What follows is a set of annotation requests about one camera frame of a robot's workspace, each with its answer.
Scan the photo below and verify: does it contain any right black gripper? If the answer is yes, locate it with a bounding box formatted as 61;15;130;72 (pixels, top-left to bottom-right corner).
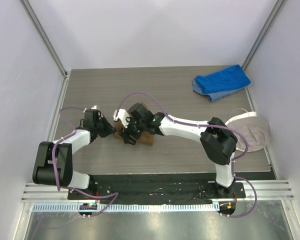
119;113;146;145

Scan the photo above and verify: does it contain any brown cloth napkin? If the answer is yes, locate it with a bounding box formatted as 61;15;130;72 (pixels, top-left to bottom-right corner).
112;101;155;147

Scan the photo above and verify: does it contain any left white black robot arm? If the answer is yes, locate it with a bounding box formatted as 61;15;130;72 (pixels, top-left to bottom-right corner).
32;105;115;200

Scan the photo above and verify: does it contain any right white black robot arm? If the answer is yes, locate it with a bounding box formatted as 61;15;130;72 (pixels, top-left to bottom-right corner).
113;103;238;198

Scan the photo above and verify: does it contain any blue white checkered cloth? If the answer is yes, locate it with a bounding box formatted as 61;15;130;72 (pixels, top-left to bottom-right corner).
191;79;243;103

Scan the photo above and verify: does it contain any blue folded cloth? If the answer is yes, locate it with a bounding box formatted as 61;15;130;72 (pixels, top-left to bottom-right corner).
194;64;251;95

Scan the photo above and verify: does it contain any grey white cap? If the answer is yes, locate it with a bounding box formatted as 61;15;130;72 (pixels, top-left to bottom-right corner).
225;108;270;152

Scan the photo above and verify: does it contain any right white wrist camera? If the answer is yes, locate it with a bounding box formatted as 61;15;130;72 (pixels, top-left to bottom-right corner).
112;108;131;129

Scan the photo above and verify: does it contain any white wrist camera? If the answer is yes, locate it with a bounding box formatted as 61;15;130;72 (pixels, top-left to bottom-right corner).
112;108;131;129
84;105;100;112

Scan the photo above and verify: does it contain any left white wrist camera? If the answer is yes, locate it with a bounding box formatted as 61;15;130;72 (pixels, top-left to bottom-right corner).
84;105;100;112

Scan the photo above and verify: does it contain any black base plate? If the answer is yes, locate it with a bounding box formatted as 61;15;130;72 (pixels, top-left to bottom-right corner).
67;172;277;205

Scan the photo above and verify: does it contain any slotted white cable duct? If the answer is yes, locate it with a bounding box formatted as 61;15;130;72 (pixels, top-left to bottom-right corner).
32;201;220;213

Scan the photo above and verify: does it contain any left aluminium frame post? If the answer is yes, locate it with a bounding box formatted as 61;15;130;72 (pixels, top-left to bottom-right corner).
19;0;67;78

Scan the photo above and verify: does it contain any aluminium frame post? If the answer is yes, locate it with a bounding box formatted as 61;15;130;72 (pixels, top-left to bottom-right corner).
19;0;67;78
241;0;287;72

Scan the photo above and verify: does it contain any front aluminium rail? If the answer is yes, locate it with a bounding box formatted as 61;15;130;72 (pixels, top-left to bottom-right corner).
21;180;295;203

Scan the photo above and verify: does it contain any right aluminium frame post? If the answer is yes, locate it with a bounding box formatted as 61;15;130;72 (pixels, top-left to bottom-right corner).
241;0;287;72

